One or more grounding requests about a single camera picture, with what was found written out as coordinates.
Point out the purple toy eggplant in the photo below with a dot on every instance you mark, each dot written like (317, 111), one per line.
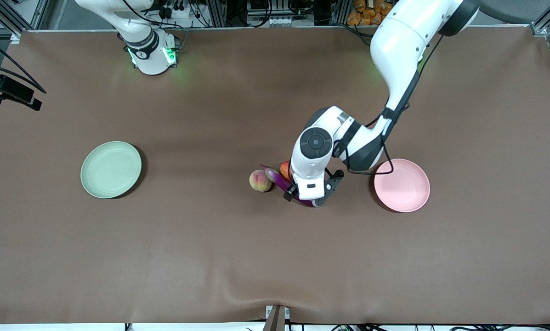
(277, 179)

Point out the yellow pink toy peach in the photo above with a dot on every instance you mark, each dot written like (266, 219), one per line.
(260, 180)

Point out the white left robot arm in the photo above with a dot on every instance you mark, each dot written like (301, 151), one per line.
(403, 41)

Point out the red toy apple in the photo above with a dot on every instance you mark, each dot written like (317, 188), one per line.
(285, 169)

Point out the pale pink round plate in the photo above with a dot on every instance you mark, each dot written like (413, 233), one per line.
(403, 186)

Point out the large table cover cloth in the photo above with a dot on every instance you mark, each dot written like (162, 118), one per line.
(210, 253)

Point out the silver equipment rack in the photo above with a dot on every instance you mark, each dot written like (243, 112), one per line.
(272, 14)

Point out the pile of orange packets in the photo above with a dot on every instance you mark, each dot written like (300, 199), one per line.
(369, 14)

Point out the pale green round plate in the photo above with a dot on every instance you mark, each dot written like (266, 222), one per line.
(111, 169)

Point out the white power strip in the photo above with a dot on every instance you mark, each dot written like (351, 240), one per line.
(173, 9)

